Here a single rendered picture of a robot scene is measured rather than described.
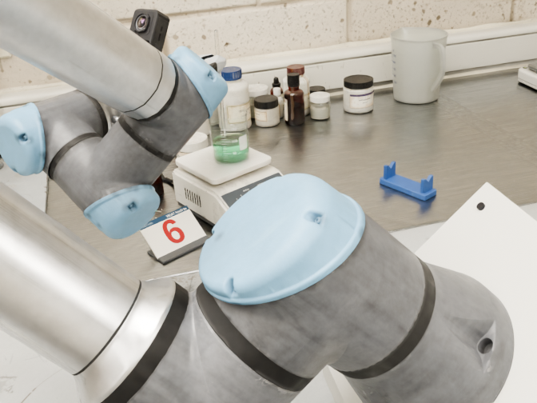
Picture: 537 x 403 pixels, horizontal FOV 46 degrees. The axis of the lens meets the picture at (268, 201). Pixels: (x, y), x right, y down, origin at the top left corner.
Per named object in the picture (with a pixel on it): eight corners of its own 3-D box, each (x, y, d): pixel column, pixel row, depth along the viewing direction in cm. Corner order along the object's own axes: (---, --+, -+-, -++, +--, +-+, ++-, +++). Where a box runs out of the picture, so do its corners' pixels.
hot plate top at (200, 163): (274, 162, 104) (274, 157, 104) (214, 186, 98) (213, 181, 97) (231, 142, 112) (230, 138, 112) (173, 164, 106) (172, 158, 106)
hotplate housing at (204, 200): (310, 220, 103) (308, 174, 99) (246, 250, 96) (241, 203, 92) (228, 177, 118) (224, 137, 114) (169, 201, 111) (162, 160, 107)
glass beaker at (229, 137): (252, 151, 107) (248, 103, 103) (251, 167, 102) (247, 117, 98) (210, 154, 107) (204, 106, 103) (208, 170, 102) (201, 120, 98)
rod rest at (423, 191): (437, 194, 108) (438, 175, 106) (424, 201, 106) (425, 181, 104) (391, 177, 114) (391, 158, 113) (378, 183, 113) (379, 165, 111)
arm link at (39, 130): (29, 197, 73) (-14, 148, 75) (105, 164, 81) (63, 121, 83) (38, 149, 68) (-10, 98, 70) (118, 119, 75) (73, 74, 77)
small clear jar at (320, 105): (309, 113, 146) (308, 91, 143) (330, 113, 145) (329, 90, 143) (310, 121, 142) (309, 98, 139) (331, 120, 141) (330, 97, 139)
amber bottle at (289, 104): (308, 120, 142) (306, 71, 137) (300, 126, 139) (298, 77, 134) (290, 117, 144) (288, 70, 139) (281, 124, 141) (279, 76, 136)
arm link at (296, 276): (454, 292, 47) (332, 190, 40) (330, 418, 49) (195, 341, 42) (385, 220, 57) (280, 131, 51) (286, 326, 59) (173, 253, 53)
